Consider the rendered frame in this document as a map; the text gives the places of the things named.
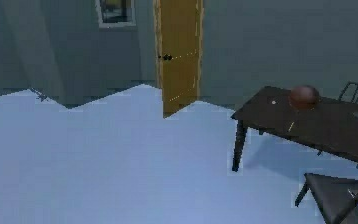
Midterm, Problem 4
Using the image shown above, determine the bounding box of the brown ball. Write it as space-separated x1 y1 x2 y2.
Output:
288 85 321 111

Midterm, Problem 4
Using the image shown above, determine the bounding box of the dark grey chair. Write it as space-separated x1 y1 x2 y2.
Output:
294 172 358 224

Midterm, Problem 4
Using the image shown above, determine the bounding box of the yellow wooden room door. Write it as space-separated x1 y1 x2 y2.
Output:
153 0 205 119

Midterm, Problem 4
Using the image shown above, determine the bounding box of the dark brown table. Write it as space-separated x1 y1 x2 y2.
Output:
230 85 358 173

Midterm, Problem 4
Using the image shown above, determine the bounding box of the black slatted chair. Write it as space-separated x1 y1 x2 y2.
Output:
338 81 358 106

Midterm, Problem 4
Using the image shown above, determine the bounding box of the white framed wall picture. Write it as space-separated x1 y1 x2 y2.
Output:
94 0 137 29

